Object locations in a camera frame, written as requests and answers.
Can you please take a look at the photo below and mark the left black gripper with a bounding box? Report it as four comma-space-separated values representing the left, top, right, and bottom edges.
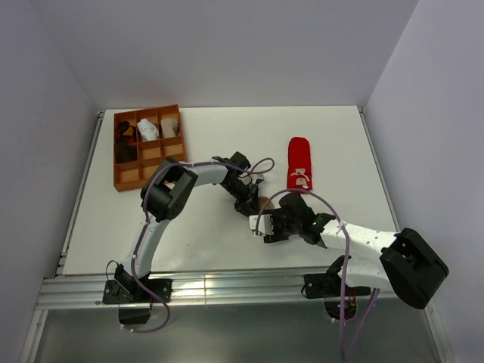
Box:
221, 179, 259, 219

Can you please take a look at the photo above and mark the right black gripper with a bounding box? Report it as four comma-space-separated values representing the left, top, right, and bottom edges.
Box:
262, 208, 302, 244

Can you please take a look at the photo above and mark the tan ribbed sock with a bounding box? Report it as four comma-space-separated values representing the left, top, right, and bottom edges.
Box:
258, 196, 273, 210

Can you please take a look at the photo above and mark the red patterned sock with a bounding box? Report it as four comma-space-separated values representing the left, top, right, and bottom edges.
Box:
287, 137, 312, 191

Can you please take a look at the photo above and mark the dark brown striped sock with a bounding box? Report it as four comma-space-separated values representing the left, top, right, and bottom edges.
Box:
114, 142, 138, 164

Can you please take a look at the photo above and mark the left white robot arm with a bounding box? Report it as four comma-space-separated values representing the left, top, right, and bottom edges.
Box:
114, 152, 268, 302

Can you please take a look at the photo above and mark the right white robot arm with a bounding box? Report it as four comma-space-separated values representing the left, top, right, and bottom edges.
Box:
249, 194, 449, 309

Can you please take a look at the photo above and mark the beige rolled sock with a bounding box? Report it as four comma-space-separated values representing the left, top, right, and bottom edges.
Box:
160, 118, 179, 138

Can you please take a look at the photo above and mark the white rolled sock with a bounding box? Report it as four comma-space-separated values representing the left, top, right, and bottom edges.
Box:
137, 118, 159, 142

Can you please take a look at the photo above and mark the orange compartment tray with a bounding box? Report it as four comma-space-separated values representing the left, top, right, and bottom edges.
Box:
113, 104, 188, 192

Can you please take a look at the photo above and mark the black red rolled sock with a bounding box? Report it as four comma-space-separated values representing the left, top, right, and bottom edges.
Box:
114, 121, 137, 144

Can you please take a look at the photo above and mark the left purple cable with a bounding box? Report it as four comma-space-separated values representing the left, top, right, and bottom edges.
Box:
128, 157, 275, 334

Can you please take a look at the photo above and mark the aluminium front rail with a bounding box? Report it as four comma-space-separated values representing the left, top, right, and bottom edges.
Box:
37, 264, 433, 311

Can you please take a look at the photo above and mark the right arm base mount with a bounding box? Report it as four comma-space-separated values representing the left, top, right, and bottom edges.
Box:
300, 256, 371, 321

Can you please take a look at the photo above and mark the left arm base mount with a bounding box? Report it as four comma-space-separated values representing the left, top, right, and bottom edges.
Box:
101, 260, 172, 334

